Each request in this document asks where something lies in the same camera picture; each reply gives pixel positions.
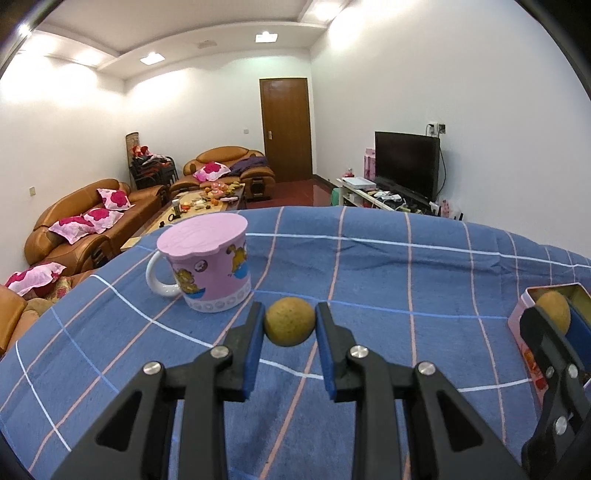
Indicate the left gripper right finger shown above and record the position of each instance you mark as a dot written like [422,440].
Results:
[408,419]

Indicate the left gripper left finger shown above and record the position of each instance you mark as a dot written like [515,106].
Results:
[132,438]

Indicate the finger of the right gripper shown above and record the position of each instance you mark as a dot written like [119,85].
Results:
[579,335]
[561,440]

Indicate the green kiwi fruit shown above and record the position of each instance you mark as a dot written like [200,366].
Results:
[557,308]
[289,321]

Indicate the pink metal tin box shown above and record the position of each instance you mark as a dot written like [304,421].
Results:
[532,329]

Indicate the blue plaid tablecloth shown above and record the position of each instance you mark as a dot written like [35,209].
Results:
[308,343]

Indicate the pink cartoon mug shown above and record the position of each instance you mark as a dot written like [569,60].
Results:
[204,260]

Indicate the brown leather sofa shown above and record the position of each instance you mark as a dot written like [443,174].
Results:
[63,236]

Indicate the pink floral pillow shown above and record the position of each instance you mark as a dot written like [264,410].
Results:
[211,172]
[102,219]
[114,200]

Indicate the black television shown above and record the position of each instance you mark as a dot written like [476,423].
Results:
[408,161]

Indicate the cluttered coffee table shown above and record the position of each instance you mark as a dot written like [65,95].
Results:
[190,204]

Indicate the white tv stand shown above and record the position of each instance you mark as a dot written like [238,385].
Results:
[360,192]

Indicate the black rack with clutter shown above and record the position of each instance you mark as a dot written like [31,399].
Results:
[146,168]

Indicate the brown leather armchair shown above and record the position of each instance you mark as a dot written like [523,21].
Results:
[228,164]

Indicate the brown wooden door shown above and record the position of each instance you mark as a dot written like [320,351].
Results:
[286,117]

